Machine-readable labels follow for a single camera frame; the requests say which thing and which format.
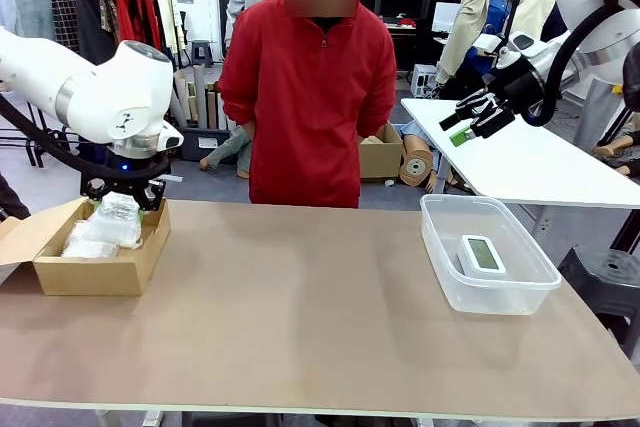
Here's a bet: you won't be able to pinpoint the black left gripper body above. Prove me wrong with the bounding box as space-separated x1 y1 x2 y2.
97 156 166 193

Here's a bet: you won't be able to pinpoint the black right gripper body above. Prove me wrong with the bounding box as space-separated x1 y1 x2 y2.
492 64 545 117

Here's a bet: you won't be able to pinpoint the bubble-wrapped clock showing display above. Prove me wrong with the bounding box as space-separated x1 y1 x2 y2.
89 190 144 250

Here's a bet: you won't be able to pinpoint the thickly bubble-wrapped clock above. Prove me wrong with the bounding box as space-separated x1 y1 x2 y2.
60 220 121 258

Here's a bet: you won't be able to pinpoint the unwrapped white digital clock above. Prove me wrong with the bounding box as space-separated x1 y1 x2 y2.
455 234 507 278

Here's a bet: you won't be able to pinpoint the white table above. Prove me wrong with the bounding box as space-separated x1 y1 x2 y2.
400 96 640 209

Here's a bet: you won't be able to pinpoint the white computer case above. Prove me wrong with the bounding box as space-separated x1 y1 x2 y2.
410 63 440 99

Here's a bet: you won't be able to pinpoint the black storage bin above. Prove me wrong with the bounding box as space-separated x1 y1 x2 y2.
177 126 239 163

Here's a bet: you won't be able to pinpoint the brown cardboard spool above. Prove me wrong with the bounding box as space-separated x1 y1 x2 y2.
398 135 436 189

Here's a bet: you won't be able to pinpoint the bystander dark sleeve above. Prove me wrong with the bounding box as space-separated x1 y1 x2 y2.
0 171 32 222

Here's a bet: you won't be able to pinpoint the mannequin beige coat blue shirt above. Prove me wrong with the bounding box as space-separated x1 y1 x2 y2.
436 0 526 98

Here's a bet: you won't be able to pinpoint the open brown cardboard box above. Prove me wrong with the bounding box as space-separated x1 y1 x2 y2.
0 195 172 297

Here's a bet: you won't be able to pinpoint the mannequin arm grey sleeve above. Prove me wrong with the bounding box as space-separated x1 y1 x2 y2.
199 124 254 181

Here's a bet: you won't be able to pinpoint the black tripod stand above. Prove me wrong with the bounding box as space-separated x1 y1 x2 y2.
487 0 531 73

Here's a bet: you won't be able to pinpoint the white monitor box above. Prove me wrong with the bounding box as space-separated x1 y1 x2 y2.
432 1 469 33

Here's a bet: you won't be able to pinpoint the grey cardboard tube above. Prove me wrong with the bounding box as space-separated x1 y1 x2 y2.
192 64 209 131

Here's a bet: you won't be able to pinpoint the brown cardboard floor box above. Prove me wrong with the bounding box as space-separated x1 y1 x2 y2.
359 121 405 181

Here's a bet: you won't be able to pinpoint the seated mannequin legs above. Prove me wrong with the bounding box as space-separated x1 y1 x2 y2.
592 111 640 178

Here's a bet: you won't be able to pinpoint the small dark step stool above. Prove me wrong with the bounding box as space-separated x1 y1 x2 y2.
189 39 215 68

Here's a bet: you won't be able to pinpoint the red hanging garment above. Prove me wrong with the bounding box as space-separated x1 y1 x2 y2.
110 0 169 56

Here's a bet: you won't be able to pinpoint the person in red jacket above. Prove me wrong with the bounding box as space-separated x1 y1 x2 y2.
217 0 399 209

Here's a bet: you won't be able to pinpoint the clear plastic container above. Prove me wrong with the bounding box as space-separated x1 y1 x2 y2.
419 193 563 317

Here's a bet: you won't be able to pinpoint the black plastic stool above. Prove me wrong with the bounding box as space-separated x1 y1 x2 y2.
557 245 640 348

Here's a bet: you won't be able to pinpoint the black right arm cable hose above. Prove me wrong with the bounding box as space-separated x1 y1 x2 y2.
522 0 640 128

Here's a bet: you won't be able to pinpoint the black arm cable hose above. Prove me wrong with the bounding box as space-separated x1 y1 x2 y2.
0 94 174 188
522 0 640 128

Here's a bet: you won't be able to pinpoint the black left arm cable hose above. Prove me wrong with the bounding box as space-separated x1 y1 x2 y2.
0 94 174 188

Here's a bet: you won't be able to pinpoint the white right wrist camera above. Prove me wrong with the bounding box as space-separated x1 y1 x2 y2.
472 34 504 56

